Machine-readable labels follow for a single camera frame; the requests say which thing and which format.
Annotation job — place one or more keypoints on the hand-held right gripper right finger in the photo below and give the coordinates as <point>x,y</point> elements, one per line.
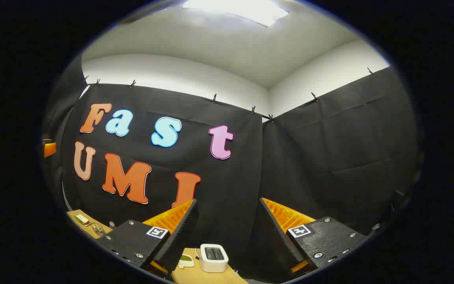
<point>278,236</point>

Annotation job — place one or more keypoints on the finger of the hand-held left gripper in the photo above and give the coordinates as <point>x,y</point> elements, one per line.
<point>49,149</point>

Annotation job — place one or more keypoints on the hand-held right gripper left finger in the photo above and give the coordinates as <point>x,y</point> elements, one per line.
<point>179,236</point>

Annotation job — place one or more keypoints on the white divided dish of beans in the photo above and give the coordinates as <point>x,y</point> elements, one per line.
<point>186,260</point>

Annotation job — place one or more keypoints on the white toaster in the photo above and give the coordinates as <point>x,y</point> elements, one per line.
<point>213,262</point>

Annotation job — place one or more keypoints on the sandwich with lettuce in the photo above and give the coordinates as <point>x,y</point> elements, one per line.
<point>81,219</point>

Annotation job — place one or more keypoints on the small white plate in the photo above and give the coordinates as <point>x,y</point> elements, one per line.
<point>86,223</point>

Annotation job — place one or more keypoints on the row of black clips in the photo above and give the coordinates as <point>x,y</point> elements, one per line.
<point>214,98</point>

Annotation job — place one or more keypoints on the ceiling light panel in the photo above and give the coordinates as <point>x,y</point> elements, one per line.
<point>239,10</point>

